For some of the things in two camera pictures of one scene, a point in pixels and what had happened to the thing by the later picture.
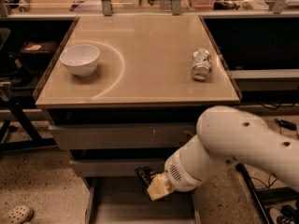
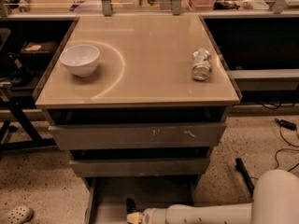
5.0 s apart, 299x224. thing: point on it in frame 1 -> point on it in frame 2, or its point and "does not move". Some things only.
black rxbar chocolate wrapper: (146, 175) -> (130, 205)
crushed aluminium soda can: (201, 64) does not move
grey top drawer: (116, 136) does not move
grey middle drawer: (121, 167) does not move
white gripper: (177, 171) -> (153, 217)
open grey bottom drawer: (123, 201) does not move
